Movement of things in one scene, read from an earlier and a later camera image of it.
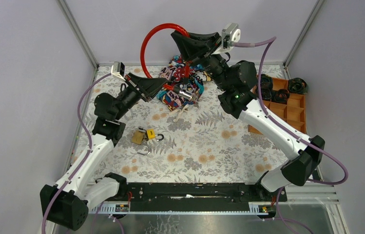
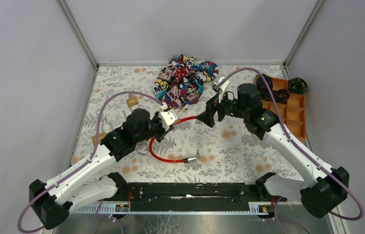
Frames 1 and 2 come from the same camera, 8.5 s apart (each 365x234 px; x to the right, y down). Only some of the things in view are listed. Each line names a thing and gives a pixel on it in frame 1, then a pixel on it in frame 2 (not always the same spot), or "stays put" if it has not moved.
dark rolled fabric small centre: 280,96 stays put
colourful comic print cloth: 184,85 stays put
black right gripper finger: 202,41 to 206,117
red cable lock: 183,90 to 184,160
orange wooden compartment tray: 293,113 stays put
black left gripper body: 134,86 to 163,131
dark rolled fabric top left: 266,83 stays put
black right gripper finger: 189,51 to 207,117
